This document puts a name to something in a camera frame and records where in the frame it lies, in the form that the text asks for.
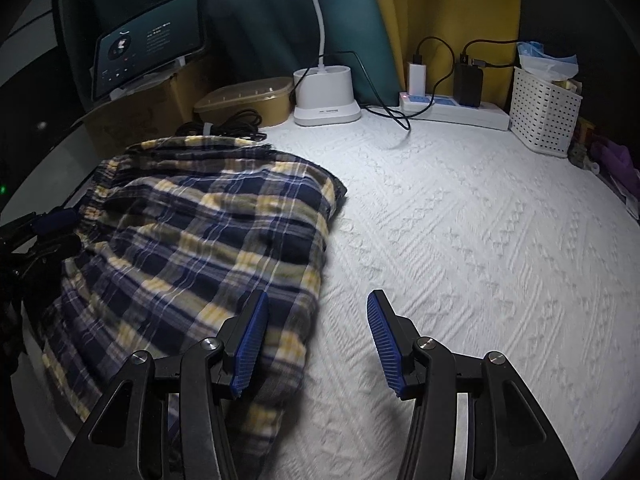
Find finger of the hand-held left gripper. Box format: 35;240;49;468
30;233;84;266
32;208;81;235

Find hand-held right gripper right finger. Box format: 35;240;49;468
366;289;580;480

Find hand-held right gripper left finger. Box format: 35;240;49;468
56;289;271;480

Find plaid pants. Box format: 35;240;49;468
41;135;348;480

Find cardboard box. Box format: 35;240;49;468
82;62;211;148

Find tablet with dark screen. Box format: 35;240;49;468
92;0;206;103

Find brown lidded food container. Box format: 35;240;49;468
194;77;295;128

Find white power strip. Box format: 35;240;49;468
399;91;511;132

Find white desk lamp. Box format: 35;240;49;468
292;0;362;127

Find white charger plug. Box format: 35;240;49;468
407;61;427;96

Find black power adapter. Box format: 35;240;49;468
454;62;484;108

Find white perforated basket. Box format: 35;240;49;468
509;66;584;158

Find small yellow can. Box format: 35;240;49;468
575;120;598;161

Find teal curtain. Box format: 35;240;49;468
65;0;401;111

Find purple cloth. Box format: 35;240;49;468
590;140;640;186

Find clear blue plastic bag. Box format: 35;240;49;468
516;41;580;81

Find yellow curtain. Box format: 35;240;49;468
360;0;521;106

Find coiled black cable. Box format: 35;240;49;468
175;110;268;143

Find black lamp power cable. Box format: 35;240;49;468
320;50;413;133

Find black charger cable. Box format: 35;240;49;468
412;36;457;68

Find black adapter cable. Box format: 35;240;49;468
460;37;522;68

